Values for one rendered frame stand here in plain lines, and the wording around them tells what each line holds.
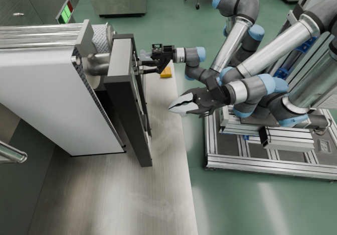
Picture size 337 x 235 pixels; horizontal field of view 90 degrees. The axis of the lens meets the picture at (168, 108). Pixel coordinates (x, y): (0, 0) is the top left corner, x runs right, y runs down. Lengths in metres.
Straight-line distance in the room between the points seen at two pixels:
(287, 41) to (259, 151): 1.18
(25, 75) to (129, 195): 0.55
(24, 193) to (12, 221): 0.08
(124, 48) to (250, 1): 0.71
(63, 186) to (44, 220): 0.12
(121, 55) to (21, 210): 0.68
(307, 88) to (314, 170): 1.16
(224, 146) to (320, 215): 0.95
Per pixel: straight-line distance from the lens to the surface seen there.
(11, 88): 0.56
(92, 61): 0.53
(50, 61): 0.45
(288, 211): 1.96
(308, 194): 2.09
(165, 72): 1.09
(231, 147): 1.68
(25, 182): 0.86
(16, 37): 0.53
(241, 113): 0.72
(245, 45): 1.39
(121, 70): 0.35
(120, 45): 0.42
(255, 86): 0.62
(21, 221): 0.89
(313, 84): 0.84
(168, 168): 0.80
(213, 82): 0.49
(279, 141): 1.22
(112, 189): 0.81
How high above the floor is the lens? 1.67
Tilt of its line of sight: 55 degrees down
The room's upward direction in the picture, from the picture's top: straight up
